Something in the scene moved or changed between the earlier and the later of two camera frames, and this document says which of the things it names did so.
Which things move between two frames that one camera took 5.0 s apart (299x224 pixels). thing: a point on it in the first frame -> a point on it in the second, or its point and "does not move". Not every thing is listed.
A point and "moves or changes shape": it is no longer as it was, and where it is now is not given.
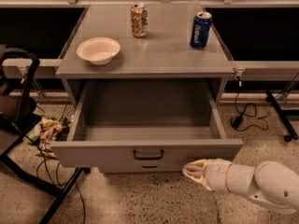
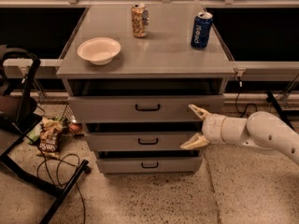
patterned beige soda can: (139, 20) does not move
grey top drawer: (146, 123) moves or changes shape
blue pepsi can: (200, 30) does not move
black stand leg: (292, 133) does not move
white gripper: (216, 175) -> (212, 128)
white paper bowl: (98, 50) does not move
